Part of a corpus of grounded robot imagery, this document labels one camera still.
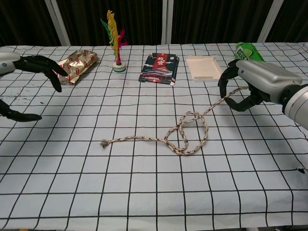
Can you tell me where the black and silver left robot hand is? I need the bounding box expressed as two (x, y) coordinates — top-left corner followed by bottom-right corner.
(0, 51), (68, 122)

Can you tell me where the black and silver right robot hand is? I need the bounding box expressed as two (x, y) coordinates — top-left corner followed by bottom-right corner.
(218, 59), (303, 112)

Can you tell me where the beige braided rope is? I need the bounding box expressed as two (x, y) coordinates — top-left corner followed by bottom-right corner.
(100, 86), (248, 156)

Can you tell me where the green plastic drink bottle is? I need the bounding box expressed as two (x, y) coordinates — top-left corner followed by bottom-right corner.
(234, 42), (265, 63)

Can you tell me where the black pleated curtain panel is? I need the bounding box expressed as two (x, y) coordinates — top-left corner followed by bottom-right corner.
(56, 0), (167, 46)
(0, 0), (61, 47)
(172, 0), (275, 44)
(267, 0), (308, 43)

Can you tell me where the gold foil snack bag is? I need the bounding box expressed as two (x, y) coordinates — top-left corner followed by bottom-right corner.
(54, 50), (100, 87)

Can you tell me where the white shallow cardboard tray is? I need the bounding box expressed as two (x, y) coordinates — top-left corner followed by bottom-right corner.
(186, 55), (223, 84)

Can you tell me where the colourful feather shuttlecock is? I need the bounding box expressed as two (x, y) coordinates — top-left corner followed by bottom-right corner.
(100, 9), (128, 73)

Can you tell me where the dark blue printed carton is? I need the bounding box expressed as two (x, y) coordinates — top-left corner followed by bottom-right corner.
(139, 52), (180, 87)

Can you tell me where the white black-checked tablecloth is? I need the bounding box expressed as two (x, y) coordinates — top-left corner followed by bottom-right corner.
(0, 42), (308, 228)

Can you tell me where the white metal partition post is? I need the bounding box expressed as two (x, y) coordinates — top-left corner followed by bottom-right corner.
(161, 0), (174, 44)
(44, 0), (72, 46)
(258, 0), (284, 43)

